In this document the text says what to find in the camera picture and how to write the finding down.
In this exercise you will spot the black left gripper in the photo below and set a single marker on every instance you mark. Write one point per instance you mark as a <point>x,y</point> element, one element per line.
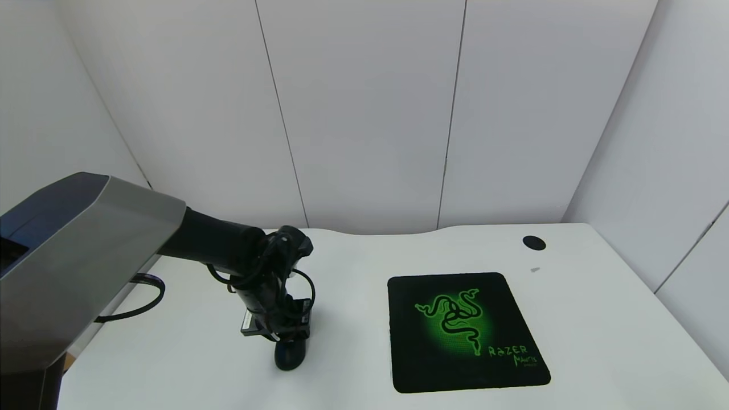
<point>272,326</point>

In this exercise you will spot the black computer mouse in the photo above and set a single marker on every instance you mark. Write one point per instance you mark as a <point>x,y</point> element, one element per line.
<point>289,356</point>

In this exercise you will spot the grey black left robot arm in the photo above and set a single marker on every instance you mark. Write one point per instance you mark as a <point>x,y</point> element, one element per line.
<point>85,250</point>

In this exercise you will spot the black green snake mouse pad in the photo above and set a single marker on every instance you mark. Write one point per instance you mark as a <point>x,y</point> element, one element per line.
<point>455,364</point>

